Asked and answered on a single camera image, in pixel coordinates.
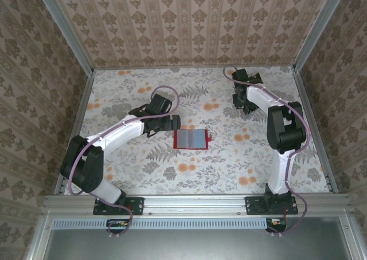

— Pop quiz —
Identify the aluminium frame post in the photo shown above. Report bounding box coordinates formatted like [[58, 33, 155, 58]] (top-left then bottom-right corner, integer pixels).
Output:
[[34, 0, 95, 74], [292, 0, 349, 72]]

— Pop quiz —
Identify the floral patterned table cover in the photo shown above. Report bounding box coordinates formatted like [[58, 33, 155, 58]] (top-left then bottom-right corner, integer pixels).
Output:
[[63, 66, 331, 196]]

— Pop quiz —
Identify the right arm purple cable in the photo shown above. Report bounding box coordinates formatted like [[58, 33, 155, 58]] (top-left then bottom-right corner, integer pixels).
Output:
[[223, 65, 311, 238]]

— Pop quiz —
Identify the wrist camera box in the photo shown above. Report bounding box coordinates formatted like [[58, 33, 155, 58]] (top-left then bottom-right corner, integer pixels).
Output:
[[150, 93, 173, 114], [231, 68, 251, 82]]

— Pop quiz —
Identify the grey slotted cable duct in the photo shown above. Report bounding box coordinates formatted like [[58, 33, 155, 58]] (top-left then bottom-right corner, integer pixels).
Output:
[[53, 217, 269, 230]]

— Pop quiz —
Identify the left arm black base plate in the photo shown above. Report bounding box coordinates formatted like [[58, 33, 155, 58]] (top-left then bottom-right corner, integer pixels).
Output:
[[93, 196, 144, 215]]

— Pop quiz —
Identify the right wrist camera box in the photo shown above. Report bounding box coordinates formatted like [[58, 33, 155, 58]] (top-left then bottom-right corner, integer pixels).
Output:
[[231, 68, 251, 82]]

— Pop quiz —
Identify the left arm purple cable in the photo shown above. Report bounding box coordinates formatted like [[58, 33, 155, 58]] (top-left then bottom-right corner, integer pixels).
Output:
[[66, 85, 181, 239]]

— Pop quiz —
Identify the aluminium mounting rail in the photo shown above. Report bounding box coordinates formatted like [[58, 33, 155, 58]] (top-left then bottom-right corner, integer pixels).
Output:
[[42, 194, 352, 216]]

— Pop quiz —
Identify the black connector board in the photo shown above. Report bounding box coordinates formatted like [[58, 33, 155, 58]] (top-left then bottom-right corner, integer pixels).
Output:
[[266, 217, 287, 233], [106, 218, 133, 233]]

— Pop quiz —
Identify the aluminium table side rail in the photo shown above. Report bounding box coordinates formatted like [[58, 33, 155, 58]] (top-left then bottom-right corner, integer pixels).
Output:
[[54, 69, 96, 195], [294, 68, 339, 194]]

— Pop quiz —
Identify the red card holder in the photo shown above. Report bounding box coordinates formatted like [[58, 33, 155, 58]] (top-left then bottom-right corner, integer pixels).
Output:
[[173, 129, 213, 151]]

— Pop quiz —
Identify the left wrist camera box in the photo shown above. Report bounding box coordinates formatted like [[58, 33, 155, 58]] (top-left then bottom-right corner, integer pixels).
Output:
[[150, 93, 173, 114]]

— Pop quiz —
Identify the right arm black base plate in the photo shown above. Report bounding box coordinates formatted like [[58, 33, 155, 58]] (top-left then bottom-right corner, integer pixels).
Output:
[[245, 196, 299, 215]]

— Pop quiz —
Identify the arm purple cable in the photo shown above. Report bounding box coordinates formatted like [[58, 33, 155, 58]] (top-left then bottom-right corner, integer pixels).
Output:
[[223, 65, 311, 238], [66, 85, 181, 239]]

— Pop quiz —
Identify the grey metal panel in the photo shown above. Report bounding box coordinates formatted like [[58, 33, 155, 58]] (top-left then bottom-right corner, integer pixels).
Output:
[[42, 216, 349, 260]]

